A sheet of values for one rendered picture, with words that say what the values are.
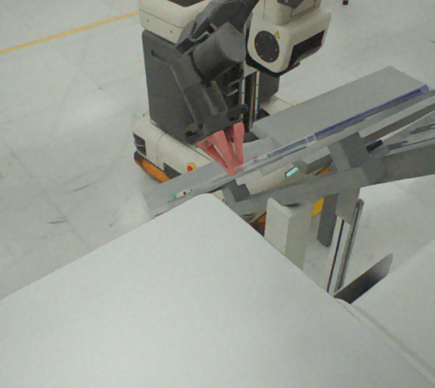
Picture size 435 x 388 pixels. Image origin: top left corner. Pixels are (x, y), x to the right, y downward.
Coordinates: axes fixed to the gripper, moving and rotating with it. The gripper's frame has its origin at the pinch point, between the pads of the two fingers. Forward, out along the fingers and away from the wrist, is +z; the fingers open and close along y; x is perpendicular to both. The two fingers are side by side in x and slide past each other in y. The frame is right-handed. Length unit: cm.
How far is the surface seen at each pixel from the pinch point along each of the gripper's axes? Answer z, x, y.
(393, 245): 50, 80, 92
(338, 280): 38, 42, 37
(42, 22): -144, 265, 54
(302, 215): 12.3, 4.6, 11.0
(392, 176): 15.0, 11.0, 40.1
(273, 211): 9.8, 7.7, 7.8
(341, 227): 24, 30, 37
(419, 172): 15.7, 4.2, 40.4
